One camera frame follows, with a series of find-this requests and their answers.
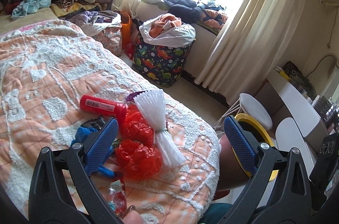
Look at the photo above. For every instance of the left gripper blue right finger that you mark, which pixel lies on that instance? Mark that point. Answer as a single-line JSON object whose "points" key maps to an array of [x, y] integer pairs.
{"points": [[241, 146]]}

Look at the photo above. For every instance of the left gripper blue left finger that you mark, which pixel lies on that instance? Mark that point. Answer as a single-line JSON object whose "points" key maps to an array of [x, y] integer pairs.
{"points": [[98, 148]]}

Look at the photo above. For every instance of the purple foil wrapper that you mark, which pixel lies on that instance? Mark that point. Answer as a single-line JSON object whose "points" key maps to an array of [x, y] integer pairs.
{"points": [[131, 97]]}

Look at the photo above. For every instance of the white foam net bundle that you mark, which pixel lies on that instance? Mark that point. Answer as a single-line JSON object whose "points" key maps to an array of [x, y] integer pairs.
{"points": [[152, 107]]}

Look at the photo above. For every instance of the yellow rimmed trash bin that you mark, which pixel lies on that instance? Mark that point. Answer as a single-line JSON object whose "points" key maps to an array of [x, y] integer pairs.
{"points": [[232, 175]]}

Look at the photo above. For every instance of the person's left hand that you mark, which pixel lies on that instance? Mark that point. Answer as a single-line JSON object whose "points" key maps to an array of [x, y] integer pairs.
{"points": [[131, 216]]}

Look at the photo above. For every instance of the white vanity desk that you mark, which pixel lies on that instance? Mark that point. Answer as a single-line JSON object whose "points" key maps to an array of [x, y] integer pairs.
{"points": [[295, 122]]}

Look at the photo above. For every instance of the red plastic bag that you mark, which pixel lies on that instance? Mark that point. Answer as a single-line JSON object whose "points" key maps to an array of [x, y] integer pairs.
{"points": [[136, 154]]}

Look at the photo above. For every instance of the white round stool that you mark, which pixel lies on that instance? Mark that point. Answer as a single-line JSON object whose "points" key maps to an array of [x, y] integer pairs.
{"points": [[249, 105]]}

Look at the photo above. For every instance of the red cylindrical bottle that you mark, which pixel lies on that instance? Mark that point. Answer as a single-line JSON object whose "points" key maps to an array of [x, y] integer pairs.
{"points": [[103, 107]]}

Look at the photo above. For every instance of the small red snack wrapper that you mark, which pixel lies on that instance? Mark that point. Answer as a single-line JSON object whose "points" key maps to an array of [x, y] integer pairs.
{"points": [[117, 197]]}

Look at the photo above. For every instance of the vanity mirror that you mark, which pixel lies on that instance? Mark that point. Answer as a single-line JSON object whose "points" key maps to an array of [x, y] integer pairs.
{"points": [[330, 90]]}

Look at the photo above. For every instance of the orange white chenille bedspread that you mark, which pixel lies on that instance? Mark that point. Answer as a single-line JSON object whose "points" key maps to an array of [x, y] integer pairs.
{"points": [[45, 70]]}

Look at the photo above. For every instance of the dinosaur print laundry basket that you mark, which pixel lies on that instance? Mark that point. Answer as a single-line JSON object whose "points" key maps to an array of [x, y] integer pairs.
{"points": [[161, 64]]}

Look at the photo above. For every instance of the pink floral fabric bag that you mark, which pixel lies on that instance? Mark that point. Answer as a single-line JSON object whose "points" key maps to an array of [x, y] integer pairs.
{"points": [[111, 39]]}

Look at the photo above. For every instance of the orange plastic bag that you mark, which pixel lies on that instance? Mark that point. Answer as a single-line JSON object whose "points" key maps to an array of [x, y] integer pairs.
{"points": [[126, 30]]}

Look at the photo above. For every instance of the cream curtain right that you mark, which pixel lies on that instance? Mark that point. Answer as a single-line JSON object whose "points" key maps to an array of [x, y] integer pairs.
{"points": [[248, 46]]}

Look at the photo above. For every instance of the white plastic bag with clothes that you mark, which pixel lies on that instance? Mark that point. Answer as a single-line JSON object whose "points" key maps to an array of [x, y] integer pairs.
{"points": [[167, 30]]}

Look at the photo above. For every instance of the clothes on window sill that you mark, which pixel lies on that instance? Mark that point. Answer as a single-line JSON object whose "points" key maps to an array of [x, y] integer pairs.
{"points": [[207, 14]]}

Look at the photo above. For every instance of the light blue cloth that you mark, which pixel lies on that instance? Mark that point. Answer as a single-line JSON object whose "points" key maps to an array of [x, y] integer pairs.
{"points": [[27, 7]]}

